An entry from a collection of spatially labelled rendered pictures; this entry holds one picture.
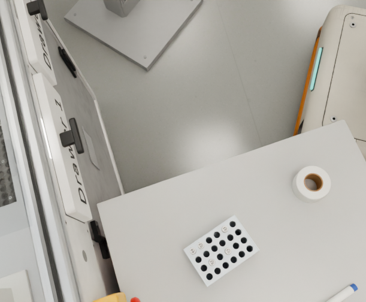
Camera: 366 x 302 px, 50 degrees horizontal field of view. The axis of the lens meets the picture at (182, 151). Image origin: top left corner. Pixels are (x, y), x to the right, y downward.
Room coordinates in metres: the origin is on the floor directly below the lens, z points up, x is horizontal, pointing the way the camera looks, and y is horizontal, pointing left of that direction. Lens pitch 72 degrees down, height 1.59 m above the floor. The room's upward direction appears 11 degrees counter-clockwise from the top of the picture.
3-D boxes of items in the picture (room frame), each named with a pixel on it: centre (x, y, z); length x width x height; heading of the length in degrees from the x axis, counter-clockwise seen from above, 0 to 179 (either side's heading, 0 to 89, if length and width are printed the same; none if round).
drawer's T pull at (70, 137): (0.29, 0.20, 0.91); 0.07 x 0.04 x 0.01; 9
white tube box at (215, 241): (0.05, -0.04, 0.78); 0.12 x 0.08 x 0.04; 113
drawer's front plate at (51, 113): (0.29, 0.23, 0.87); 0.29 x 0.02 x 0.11; 9
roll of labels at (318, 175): (0.14, -0.25, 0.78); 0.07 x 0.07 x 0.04
